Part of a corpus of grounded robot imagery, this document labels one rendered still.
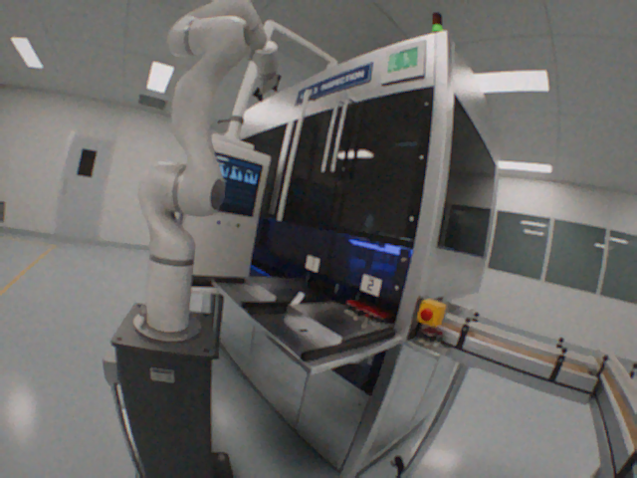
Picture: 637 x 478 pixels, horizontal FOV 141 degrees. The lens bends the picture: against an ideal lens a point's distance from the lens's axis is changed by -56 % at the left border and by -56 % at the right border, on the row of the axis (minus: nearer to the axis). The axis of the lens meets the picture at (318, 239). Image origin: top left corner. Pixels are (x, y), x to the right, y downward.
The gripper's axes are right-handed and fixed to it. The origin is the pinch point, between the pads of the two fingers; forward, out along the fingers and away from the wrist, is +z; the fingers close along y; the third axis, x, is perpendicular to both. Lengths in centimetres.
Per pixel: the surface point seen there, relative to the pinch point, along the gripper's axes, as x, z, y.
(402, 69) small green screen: 41, -29, -37
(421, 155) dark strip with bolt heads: 70, -30, -6
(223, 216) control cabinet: 19, 36, 55
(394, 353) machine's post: 109, -22, 50
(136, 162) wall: -309, 359, 111
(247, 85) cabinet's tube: -28.7, 24.1, -9.3
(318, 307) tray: 81, -6, 55
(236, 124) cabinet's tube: -14.0, 29.4, 12.8
